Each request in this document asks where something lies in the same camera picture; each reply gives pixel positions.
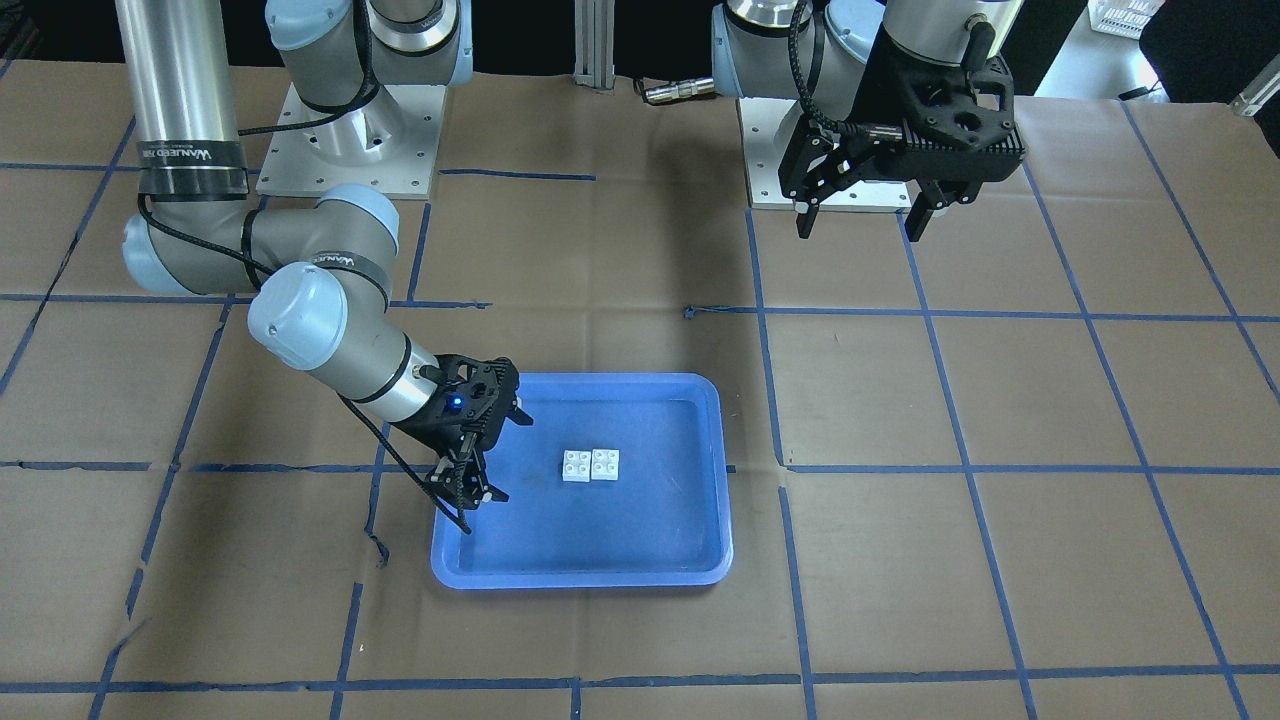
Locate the aluminium frame post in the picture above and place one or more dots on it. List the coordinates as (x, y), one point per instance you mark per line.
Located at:
(593, 66)

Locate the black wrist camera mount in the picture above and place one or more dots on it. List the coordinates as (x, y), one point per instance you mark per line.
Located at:
(957, 126)

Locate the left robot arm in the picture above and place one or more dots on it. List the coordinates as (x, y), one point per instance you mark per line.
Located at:
(815, 53)

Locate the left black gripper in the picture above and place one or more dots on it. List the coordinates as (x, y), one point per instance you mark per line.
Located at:
(879, 92)

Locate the brown paper table cover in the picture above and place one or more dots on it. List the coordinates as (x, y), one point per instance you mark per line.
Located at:
(1024, 467)

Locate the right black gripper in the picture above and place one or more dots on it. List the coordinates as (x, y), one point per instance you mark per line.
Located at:
(437, 427)

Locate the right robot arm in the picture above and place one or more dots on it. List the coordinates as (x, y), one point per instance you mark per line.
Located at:
(319, 278)

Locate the blue plastic tray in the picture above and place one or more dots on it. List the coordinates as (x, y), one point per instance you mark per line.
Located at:
(666, 521)

